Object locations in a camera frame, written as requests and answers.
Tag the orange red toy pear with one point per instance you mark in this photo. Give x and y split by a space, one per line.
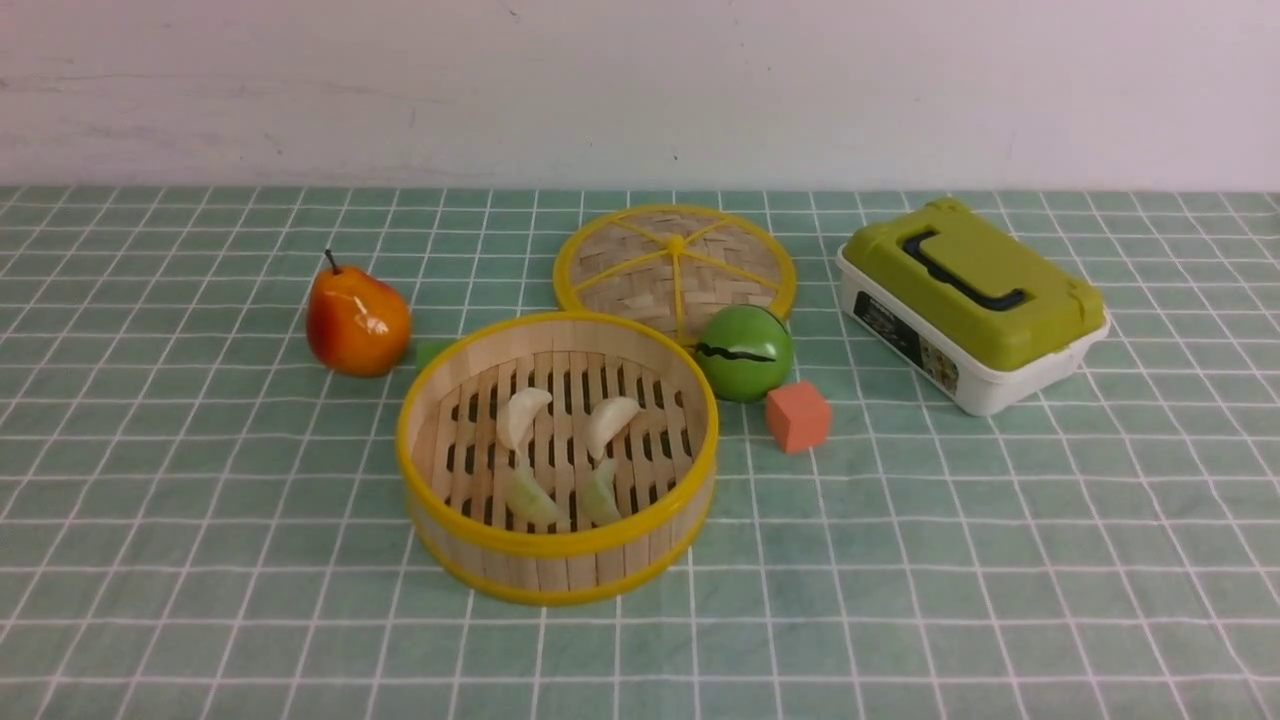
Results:
355 324

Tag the small green cube block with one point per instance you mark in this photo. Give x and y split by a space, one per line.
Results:
427 351

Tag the green toy ball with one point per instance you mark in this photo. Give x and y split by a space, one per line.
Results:
744 352

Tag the woven bamboo steamer lid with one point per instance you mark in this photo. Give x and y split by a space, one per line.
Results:
672 267

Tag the green checkered tablecloth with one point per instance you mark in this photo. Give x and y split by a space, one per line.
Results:
201 523

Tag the green lidded white box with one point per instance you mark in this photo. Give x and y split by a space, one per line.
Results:
981 315

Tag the bamboo steamer tray yellow rim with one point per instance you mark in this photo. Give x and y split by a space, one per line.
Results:
455 471

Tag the orange pink cube block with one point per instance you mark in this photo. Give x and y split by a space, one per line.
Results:
798 417

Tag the green dumpling bottom edge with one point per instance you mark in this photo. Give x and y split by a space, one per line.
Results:
597 500

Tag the white dumpling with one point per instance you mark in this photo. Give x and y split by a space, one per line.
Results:
514 421
607 419

